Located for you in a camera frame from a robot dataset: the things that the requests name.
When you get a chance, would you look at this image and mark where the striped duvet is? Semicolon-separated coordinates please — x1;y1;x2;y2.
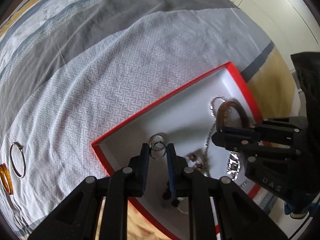
0;0;302;240

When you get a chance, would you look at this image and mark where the amber bangle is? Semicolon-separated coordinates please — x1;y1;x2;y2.
0;163;14;195

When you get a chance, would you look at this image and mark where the long chain necklace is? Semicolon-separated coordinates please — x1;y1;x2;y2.
202;119;218;177

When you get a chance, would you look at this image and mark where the blue shoe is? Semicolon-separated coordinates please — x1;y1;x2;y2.
283;201;316;220

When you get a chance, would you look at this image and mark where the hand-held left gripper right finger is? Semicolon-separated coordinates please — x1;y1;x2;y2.
167;143;290;240

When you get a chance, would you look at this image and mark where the white wardrobe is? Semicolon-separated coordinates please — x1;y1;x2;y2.
210;0;320;55

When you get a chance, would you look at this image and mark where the brown bangle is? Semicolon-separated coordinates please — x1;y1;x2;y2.
215;100;251;133

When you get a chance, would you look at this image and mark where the small silver bracelet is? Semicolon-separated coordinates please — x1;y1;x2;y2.
208;96;226;117

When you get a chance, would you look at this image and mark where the thin silver bangle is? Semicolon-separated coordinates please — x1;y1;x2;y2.
10;142;26;179

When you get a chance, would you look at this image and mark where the chunky silver chain bracelet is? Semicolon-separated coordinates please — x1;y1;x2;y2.
225;152;243;181

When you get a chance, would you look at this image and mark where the small silver ring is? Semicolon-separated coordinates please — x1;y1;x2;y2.
149;133;168;160

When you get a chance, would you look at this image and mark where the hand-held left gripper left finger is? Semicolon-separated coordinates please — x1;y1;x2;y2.
29;144;151;240

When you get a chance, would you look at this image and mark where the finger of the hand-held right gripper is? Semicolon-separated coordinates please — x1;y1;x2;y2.
212;132;301;164
221;117;308;142

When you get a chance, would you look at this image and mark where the red shallow box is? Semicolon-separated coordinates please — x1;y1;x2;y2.
91;61;265;240

